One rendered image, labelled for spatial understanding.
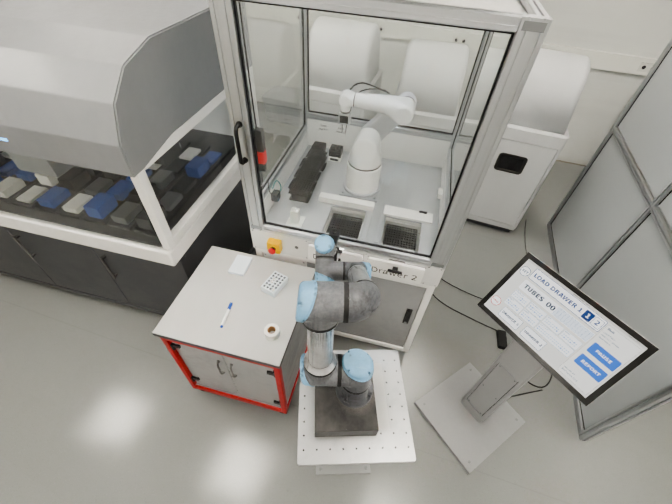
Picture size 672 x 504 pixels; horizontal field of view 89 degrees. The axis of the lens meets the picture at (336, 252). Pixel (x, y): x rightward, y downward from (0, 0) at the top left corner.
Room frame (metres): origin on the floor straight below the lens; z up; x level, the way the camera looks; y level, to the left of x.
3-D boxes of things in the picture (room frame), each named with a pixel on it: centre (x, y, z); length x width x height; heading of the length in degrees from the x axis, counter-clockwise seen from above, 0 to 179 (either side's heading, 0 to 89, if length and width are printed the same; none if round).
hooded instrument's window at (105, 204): (1.87, 1.62, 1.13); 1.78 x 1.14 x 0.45; 79
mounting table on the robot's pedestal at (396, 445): (0.52, -0.11, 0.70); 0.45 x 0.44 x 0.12; 5
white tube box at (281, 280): (1.08, 0.31, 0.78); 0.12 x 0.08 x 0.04; 154
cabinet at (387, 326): (1.67, -0.14, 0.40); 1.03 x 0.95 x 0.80; 79
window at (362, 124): (1.23, -0.04, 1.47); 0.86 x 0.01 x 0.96; 79
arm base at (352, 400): (0.55, -0.11, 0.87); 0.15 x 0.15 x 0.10
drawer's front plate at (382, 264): (1.15, -0.31, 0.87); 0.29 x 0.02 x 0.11; 79
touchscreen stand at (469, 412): (0.77, -0.89, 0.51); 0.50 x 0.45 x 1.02; 126
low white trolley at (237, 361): (0.99, 0.46, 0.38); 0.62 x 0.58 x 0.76; 79
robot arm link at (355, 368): (0.55, -0.10, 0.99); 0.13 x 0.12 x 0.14; 93
